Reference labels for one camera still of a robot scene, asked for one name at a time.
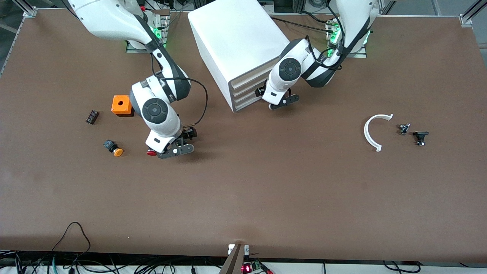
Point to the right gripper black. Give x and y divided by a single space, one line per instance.
189 133

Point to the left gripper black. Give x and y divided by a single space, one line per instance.
260 91

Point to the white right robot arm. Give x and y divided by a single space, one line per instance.
106 19

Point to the yellow push button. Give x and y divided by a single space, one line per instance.
113 148

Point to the small black contact block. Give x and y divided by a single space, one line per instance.
92 117

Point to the white curved plastic arc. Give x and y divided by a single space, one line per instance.
367 131

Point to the small grey black part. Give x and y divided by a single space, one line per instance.
403 129

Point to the circuit board with red light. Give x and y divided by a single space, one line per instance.
253 267

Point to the small black clamp part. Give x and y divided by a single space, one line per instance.
420 137

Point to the orange button enclosure box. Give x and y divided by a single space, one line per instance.
121 104

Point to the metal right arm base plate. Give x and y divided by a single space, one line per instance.
131 48

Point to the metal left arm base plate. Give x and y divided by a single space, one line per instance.
361 55

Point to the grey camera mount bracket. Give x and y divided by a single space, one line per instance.
235 260

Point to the aluminium frame profile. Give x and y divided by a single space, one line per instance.
471 13

